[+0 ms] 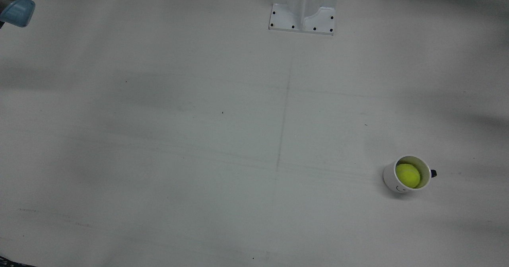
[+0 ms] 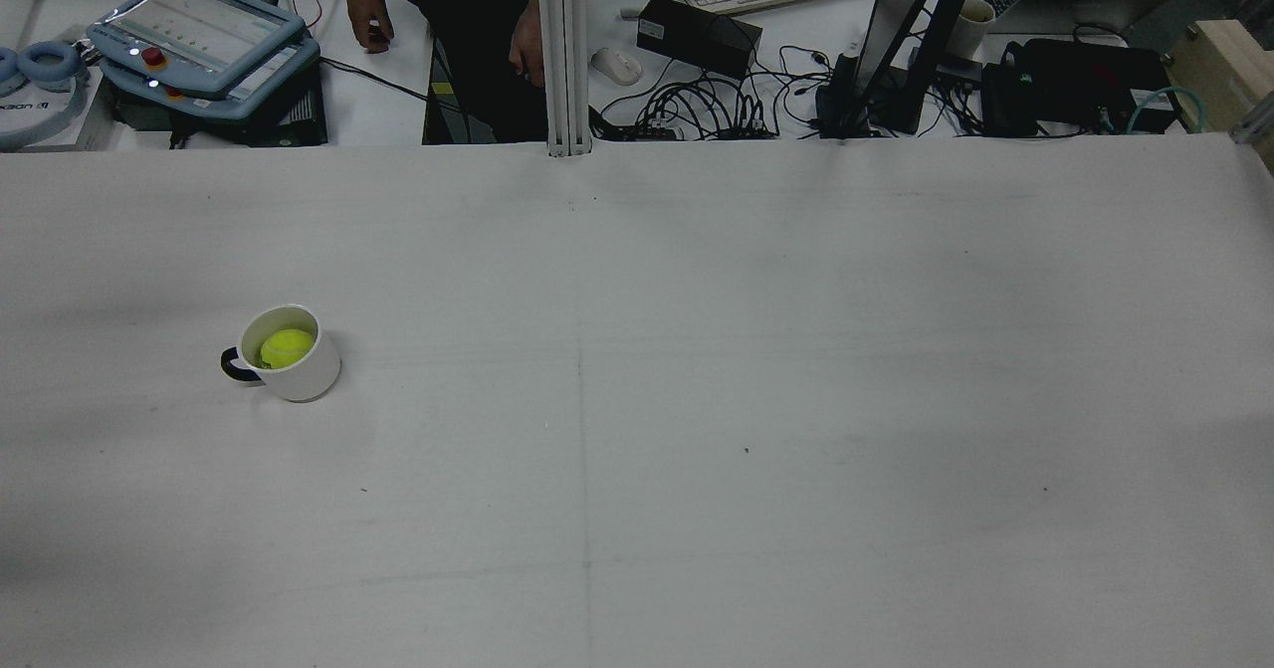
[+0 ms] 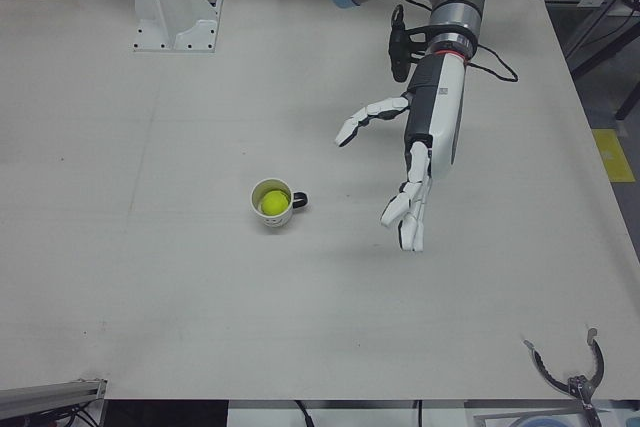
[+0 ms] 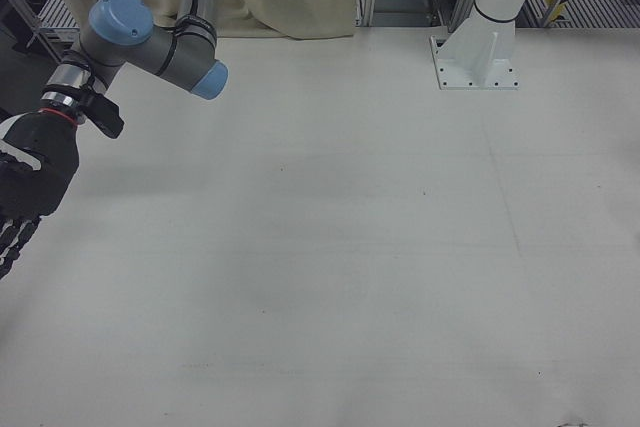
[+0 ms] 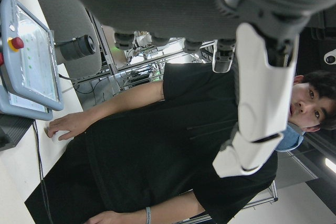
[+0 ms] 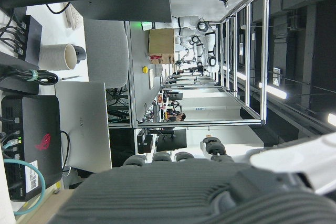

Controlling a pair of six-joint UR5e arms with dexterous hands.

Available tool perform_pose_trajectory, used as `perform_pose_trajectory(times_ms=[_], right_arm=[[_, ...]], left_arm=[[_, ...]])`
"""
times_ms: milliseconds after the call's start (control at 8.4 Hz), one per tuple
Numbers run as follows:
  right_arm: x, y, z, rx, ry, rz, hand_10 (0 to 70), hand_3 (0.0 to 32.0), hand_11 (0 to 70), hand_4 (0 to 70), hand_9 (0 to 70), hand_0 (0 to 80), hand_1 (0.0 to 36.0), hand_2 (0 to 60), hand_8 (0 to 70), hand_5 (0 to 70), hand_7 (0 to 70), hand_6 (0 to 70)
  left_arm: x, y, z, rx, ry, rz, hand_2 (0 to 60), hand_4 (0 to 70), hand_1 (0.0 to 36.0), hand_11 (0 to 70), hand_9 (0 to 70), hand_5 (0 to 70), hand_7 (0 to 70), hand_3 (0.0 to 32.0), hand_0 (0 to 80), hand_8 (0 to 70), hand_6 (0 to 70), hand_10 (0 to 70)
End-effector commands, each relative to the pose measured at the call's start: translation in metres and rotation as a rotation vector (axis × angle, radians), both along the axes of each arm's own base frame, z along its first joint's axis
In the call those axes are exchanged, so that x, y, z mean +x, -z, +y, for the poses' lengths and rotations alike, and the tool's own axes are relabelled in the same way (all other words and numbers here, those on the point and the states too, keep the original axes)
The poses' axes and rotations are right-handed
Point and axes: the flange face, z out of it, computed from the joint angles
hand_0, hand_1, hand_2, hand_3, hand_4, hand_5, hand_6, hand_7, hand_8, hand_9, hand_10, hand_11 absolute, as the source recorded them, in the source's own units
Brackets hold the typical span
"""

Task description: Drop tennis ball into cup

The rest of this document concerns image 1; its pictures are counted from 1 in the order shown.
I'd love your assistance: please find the yellow tennis ball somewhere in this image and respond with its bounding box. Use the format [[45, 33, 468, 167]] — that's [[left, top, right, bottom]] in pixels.
[[395, 163, 421, 189]]

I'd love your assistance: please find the white metal mounting bracket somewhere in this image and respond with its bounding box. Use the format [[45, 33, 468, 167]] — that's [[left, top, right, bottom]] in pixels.
[[268, 0, 338, 36]]

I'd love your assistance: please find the white cup with black handle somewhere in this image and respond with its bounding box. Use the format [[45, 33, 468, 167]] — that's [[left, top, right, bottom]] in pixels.
[[383, 155, 437, 194]]

